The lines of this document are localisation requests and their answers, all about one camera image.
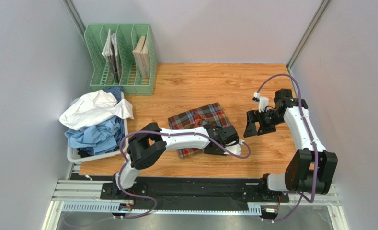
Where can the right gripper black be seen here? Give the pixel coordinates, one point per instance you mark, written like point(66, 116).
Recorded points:
point(260, 121)

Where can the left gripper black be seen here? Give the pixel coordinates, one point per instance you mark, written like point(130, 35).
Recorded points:
point(209, 151)

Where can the plaid long sleeve shirt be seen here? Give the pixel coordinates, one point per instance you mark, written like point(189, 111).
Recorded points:
point(212, 114)

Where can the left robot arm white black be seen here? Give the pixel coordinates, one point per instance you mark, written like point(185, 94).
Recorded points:
point(141, 149)

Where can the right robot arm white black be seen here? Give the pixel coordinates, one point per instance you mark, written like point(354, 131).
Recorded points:
point(312, 168)

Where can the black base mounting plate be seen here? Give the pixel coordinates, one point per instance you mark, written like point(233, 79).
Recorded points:
point(193, 194)

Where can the light blue shirt in basket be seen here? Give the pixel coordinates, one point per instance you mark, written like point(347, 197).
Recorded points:
point(98, 139)

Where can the beige book in organizer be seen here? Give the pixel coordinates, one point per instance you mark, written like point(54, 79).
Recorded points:
point(141, 55)

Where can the white shirt in basket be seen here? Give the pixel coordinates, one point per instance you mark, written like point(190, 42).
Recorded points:
point(94, 108)

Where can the green plastic file organizer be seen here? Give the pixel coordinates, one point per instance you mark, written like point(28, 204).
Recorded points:
point(127, 36)

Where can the white laundry basket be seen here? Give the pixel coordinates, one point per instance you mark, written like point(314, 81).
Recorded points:
point(76, 156)

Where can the magazines in organizer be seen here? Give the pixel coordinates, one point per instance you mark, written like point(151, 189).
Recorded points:
point(111, 55)

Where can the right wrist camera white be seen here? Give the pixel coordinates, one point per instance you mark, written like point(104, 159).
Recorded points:
point(262, 101)

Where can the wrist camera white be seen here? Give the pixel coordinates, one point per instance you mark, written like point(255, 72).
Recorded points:
point(237, 148)
point(262, 101)

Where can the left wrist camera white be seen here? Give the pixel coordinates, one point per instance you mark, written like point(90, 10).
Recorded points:
point(237, 148)

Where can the aluminium frame rail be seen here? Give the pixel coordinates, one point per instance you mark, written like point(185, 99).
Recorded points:
point(79, 194)

